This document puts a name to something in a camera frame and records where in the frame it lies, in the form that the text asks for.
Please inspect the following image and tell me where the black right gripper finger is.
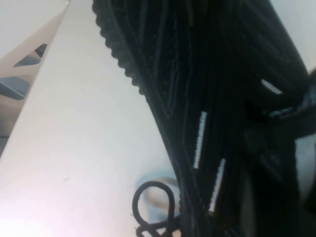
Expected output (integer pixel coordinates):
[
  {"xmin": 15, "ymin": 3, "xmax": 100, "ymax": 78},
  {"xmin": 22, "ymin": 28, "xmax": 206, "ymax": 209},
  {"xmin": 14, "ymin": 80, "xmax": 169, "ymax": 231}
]
[{"xmin": 244, "ymin": 127, "xmax": 286, "ymax": 182}]

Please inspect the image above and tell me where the black knit sneaker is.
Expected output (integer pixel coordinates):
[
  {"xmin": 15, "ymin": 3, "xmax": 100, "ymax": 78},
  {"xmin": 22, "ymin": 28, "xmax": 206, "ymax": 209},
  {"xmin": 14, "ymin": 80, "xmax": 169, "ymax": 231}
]
[{"xmin": 91, "ymin": 0, "xmax": 316, "ymax": 237}]

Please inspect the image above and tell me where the beige panel with cutouts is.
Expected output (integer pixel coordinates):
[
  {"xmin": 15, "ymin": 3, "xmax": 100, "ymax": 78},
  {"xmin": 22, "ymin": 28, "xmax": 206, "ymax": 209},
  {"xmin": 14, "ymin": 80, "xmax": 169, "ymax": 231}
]
[{"xmin": 0, "ymin": 9, "xmax": 70, "ymax": 158}]

